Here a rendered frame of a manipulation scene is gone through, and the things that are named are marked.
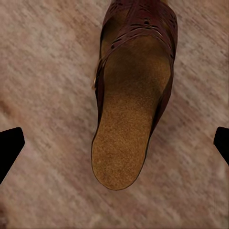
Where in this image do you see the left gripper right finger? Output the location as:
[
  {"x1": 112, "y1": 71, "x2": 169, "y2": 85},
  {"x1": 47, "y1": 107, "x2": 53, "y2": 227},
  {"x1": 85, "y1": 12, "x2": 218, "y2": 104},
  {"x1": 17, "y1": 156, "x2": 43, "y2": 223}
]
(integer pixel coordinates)
[{"x1": 214, "y1": 127, "x2": 229, "y2": 165}]

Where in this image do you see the sandal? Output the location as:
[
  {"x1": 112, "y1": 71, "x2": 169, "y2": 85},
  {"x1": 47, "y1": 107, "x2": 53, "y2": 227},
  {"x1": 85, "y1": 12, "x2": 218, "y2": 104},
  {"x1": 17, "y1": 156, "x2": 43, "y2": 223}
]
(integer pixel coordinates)
[{"x1": 91, "y1": 0, "x2": 178, "y2": 191}]

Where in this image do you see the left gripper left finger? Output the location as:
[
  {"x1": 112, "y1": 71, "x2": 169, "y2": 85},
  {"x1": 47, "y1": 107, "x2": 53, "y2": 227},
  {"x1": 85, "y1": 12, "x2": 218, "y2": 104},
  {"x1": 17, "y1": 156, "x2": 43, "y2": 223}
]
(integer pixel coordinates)
[{"x1": 0, "y1": 127, "x2": 25, "y2": 184}]

